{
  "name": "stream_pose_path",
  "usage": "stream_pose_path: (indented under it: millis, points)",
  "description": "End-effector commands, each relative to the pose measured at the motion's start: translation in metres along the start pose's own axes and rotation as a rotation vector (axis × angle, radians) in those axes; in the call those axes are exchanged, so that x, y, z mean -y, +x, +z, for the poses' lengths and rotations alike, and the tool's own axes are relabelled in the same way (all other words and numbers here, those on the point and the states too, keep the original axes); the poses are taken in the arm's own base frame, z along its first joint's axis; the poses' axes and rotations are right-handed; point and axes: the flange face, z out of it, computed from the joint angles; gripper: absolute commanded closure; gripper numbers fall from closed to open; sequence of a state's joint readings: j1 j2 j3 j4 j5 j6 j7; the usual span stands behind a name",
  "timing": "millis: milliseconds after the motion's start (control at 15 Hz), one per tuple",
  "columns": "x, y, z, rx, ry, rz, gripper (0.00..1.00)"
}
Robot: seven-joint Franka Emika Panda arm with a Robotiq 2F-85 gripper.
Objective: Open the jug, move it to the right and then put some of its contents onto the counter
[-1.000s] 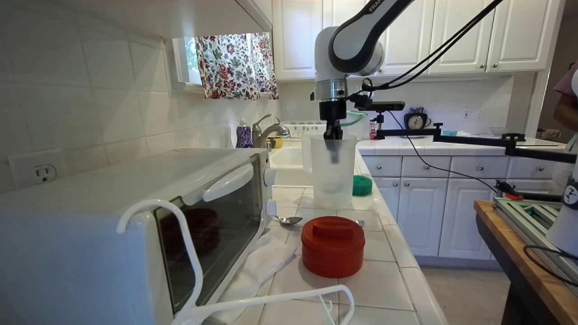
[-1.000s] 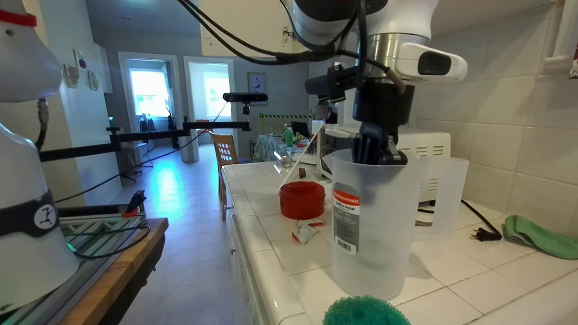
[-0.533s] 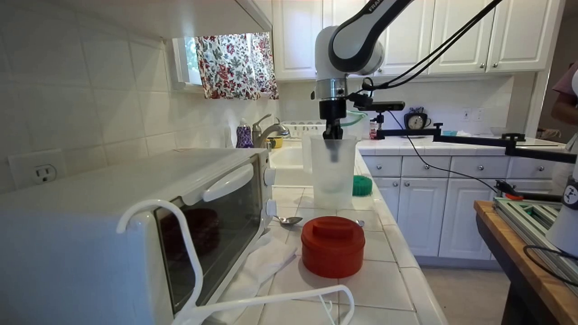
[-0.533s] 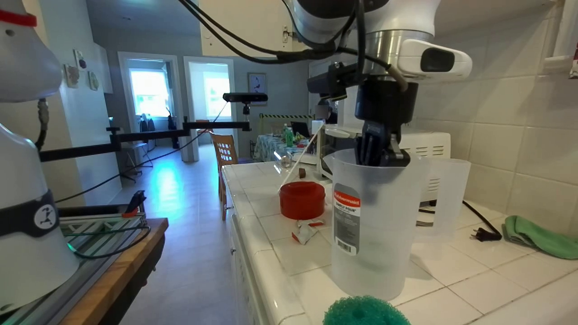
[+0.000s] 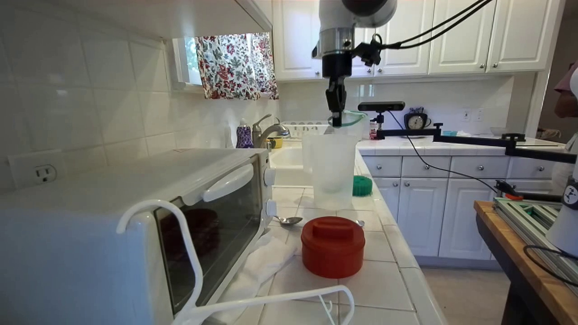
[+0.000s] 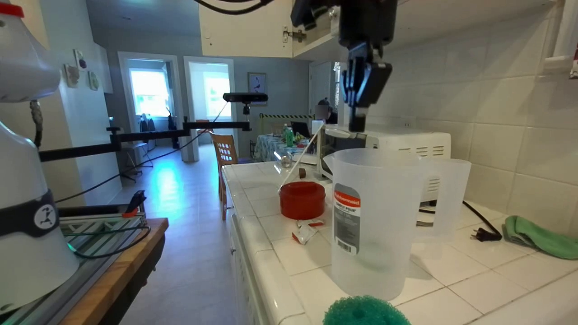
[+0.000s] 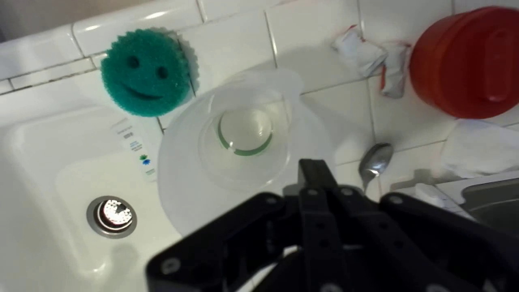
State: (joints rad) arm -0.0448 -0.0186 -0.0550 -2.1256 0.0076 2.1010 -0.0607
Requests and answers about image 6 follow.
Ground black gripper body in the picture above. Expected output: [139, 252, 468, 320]
[338, 0, 399, 53]

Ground red jug lid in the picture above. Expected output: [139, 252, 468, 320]
[278, 181, 327, 223]

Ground translucent plastic jug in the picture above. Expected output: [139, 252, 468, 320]
[322, 149, 473, 302]

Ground seated person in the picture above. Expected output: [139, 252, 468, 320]
[314, 96, 340, 127]

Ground white toaster oven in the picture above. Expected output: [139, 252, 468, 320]
[318, 124, 453, 228]

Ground green bottle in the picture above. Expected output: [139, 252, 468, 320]
[280, 124, 296, 151]

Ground wooden chair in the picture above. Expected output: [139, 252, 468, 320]
[211, 134, 240, 223]

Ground red white sauce packet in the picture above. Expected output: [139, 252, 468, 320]
[291, 223, 322, 246]

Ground green smiley scrubber sponge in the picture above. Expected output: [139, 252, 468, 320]
[322, 295, 412, 325]

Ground green cloth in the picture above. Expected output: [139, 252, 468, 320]
[502, 214, 578, 263]

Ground red black clamp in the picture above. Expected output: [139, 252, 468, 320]
[121, 190, 150, 221]

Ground wooden table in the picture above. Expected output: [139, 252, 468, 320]
[60, 217, 170, 325]

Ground framed wall picture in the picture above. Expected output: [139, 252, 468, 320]
[246, 71, 269, 95]

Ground black stereo camera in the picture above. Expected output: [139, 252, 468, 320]
[222, 91, 269, 106]

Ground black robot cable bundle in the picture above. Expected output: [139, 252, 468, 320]
[195, 0, 276, 17]

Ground black power cord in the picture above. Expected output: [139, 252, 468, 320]
[461, 199, 504, 245]

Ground thin black camera cable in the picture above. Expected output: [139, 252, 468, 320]
[56, 102, 231, 205]

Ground black camera boom stand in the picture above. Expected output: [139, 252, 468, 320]
[38, 102, 251, 163]

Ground wall ornaments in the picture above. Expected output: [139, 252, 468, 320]
[61, 48, 101, 93]

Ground black cable loop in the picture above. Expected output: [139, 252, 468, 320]
[65, 225, 152, 263]

